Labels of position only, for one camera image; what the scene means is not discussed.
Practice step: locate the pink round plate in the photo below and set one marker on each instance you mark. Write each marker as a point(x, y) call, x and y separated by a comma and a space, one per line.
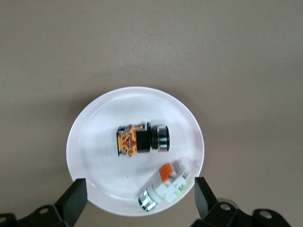
point(106, 165)

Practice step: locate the orange black push-button switch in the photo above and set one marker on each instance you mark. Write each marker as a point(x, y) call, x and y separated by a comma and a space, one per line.
point(142, 139)

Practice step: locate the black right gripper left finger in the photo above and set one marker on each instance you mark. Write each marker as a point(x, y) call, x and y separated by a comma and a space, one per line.
point(73, 201)

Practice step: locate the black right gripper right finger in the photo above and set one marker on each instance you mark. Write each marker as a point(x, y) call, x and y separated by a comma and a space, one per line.
point(203, 201)

